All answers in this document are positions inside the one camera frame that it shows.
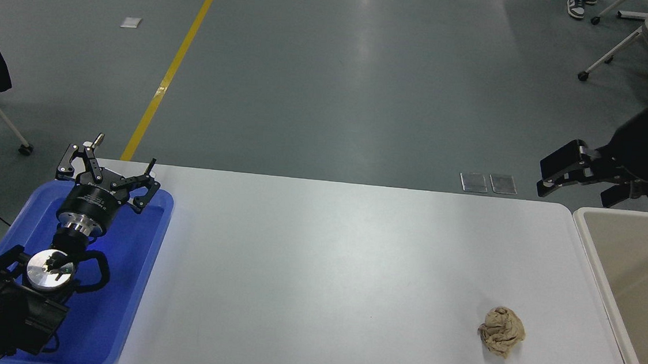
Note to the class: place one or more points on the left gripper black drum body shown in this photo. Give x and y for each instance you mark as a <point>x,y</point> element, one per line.
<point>91,201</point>

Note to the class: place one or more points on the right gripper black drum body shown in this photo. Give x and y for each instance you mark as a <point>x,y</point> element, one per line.
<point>638,152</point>

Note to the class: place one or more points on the tan paper ball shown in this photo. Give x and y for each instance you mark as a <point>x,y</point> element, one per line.
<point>501,332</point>

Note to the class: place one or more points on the metal floor plate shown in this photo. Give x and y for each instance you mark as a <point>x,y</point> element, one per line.
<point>503,184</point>
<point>474,182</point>

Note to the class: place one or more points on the blue plastic tray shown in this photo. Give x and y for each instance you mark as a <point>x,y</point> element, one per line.
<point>133,259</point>

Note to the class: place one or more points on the large pale bin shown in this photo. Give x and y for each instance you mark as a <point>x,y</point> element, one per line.
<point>639,288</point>

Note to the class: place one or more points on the white chair base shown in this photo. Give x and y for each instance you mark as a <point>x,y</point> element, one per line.
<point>632,15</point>

